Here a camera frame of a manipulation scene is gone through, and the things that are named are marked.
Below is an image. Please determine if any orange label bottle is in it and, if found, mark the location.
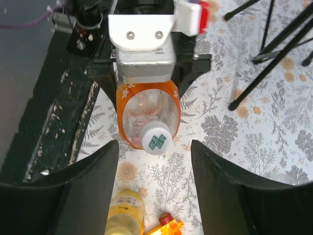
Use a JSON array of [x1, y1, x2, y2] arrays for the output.
[[116, 80, 181, 151]]

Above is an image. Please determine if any clear bottle white cap centre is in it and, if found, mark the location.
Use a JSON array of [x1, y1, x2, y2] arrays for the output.
[[268, 172, 299, 186]]

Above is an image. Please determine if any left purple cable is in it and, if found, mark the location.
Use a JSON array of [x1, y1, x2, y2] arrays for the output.
[[0, 4, 74, 29]]

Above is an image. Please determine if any yellow juice bottle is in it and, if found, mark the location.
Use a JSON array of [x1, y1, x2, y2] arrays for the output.
[[104, 190, 145, 235]]

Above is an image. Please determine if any white green bottle cap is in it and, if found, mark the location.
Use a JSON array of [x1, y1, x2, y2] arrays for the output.
[[140, 121, 172, 155]]

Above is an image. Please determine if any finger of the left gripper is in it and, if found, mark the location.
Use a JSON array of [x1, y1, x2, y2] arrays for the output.
[[87, 62, 116, 108], [172, 59, 211, 97]]

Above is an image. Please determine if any floral patterned table mat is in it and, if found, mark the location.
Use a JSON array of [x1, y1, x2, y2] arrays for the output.
[[78, 0, 313, 235]]

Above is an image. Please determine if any black perforated music stand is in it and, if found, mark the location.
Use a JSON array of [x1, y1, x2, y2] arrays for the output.
[[224, 0, 313, 111]]

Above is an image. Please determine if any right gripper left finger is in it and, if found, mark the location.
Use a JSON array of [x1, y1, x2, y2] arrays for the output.
[[0, 140, 119, 235]]

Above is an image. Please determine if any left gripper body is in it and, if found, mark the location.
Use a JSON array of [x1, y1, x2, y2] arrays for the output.
[[92, 0, 212, 74]]

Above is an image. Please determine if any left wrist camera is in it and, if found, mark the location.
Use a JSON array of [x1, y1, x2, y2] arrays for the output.
[[108, 0, 211, 85]]

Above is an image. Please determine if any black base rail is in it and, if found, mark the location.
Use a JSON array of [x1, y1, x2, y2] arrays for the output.
[[0, 26, 113, 185]]

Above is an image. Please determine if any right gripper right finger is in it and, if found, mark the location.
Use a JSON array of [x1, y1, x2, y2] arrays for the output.
[[191, 140, 313, 235]]

